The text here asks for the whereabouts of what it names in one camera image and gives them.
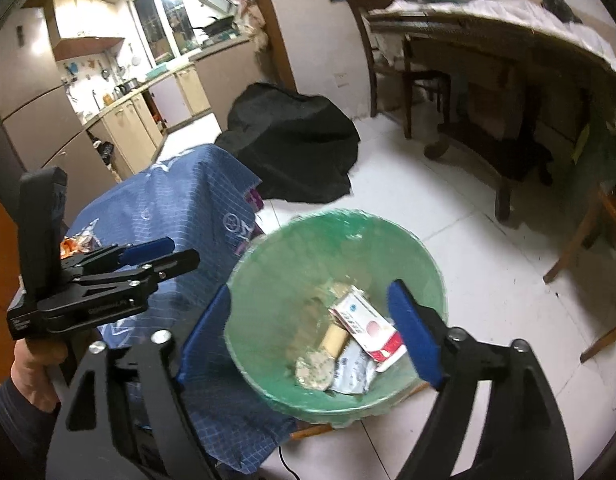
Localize orange white snack bag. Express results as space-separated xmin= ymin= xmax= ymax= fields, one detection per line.
xmin=59 ymin=233 xmax=102 ymax=259

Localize white pink toothpaste box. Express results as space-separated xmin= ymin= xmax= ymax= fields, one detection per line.
xmin=329 ymin=286 xmax=407 ymax=373

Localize white foil pouch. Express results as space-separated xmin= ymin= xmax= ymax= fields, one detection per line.
xmin=329 ymin=340 xmax=376 ymax=396

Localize small wooden block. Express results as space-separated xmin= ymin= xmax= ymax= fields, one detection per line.
xmin=320 ymin=324 xmax=349 ymax=360

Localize beige kitchen cabinets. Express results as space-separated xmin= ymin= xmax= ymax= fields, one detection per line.
xmin=84 ymin=37 xmax=262 ymax=181

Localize green lined trash bin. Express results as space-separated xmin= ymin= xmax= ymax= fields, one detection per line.
xmin=223 ymin=209 xmax=448 ymax=428

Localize kitchen window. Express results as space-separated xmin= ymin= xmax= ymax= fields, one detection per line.
xmin=131 ymin=0 xmax=198 ymax=66

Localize person's left hand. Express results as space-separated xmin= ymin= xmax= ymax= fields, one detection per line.
xmin=9 ymin=338 xmax=68 ymax=413

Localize blue checkered tablecloth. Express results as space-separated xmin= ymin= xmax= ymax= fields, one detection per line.
xmin=68 ymin=144 xmax=297 ymax=479

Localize grey refrigerator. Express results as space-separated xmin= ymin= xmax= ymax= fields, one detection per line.
xmin=0 ymin=9 xmax=117 ymax=224

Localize black cloth covered object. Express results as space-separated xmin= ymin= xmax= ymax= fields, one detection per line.
xmin=216 ymin=82 xmax=360 ymax=204

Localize black wok on stove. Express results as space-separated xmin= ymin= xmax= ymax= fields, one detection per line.
xmin=194 ymin=15 xmax=234 ymax=36

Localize dark wooden chair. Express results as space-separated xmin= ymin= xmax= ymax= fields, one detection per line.
xmin=346 ymin=0 xmax=451 ymax=139

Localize dark wooden dining table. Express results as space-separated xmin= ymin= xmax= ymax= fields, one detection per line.
xmin=369 ymin=9 xmax=616 ymax=222

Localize white sheet on table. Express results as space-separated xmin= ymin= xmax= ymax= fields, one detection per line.
xmin=374 ymin=0 xmax=616 ymax=72

